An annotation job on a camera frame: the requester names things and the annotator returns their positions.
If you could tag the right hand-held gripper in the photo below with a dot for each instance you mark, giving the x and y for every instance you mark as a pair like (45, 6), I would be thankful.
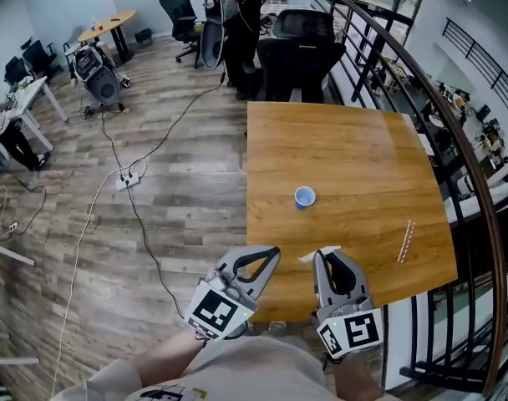
(356, 330)

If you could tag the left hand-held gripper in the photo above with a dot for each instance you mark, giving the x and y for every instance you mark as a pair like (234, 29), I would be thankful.
(214, 311)

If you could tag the blue cup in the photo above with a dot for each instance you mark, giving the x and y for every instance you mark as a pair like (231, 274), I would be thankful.
(305, 201)

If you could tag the striped paper straw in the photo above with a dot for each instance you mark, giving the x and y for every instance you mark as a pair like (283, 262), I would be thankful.
(406, 241)

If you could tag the person's left forearm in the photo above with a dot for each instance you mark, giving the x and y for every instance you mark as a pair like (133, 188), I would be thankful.
(166, 357)

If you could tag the person's right forearm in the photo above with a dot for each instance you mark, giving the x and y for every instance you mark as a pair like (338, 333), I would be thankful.
(354, 380)

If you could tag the person's beige shirt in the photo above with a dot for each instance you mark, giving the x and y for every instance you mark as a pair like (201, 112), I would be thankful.
(254, 370)

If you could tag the black mesh office chair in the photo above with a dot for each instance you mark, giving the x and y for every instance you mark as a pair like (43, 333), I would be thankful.
(296, 69)
(304, 25)

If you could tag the grey backpack rig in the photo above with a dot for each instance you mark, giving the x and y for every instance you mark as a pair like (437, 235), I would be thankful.
(212, 44)
(103, 86)

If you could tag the dark desk with white leg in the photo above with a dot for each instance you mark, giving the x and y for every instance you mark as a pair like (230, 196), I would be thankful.
(11, 252)

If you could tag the small white power strip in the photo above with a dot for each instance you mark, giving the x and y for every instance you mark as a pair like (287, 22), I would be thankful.
(13, 226)

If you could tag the black bin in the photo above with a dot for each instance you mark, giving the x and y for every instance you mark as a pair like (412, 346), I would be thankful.
(143, 36)

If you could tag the white desk beam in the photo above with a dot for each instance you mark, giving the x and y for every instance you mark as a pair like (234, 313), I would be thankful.
(18, 360)

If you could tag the black balcony railing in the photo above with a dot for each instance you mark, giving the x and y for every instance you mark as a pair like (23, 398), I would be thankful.
(479, 52)

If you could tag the round wooden table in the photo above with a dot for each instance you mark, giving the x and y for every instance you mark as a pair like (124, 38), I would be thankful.
(116, 17)

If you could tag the white flowers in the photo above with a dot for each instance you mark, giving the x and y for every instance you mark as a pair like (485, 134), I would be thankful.
(24, 84)

